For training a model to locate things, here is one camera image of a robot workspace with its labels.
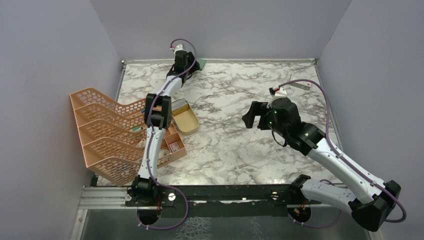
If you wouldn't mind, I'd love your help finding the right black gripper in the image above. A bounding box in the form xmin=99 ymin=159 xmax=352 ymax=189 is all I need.
xmin=243 ymin=100 xmax=289 ymax=139

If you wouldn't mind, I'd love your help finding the green card holder wallet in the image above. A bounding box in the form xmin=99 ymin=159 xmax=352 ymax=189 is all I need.
xmin=197 ymin=58 xmax=206 ymax=70

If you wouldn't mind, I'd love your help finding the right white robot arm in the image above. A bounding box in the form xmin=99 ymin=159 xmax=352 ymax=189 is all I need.
xmin=242 ymin=97 xmax=401 ymax=232

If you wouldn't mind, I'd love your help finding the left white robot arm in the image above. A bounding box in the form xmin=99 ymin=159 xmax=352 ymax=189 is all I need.
xmin=127 ymin=50 xmax=199 ymax=206

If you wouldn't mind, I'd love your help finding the silver card stack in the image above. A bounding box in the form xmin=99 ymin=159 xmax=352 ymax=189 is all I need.
xmin=171 ymin=98 xmax=190 ymax=116

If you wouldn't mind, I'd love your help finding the tan oval card tray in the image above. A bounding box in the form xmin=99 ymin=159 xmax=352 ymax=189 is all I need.
xmin=172 ymin=103 xmax=200 ymax=136

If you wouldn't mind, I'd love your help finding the white red small box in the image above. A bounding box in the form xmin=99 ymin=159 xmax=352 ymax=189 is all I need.
xmin=289 ymin=73 xmax=312 ymax=91

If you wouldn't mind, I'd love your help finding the peach plastic file organizer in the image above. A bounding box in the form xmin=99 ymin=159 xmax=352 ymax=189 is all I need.
xmin=69 ymin=87 xmax=188 ymax=187

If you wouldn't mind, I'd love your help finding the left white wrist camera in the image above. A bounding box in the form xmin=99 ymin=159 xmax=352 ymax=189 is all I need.
xmin=171 ymin=43 xmax=185 ymax=53

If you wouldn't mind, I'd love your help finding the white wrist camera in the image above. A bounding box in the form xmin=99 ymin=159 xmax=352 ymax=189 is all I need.
xmin=171 ymin=43 xmax=185 ymax=53
xmin=266 ymin=87 xmax=288 ymax=108

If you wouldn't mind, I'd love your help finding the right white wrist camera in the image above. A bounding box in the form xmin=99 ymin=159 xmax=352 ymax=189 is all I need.
xmin=266 ymin=87 xmax=288 ymax=108

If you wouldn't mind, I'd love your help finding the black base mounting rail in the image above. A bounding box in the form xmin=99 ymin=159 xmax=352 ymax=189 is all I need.
xmin=125 ymin=184 xmax=315 ymax=218

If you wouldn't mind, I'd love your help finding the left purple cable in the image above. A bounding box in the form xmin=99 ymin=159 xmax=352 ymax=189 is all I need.
xmin=136 ymin=38 xmax=198 ymax=231

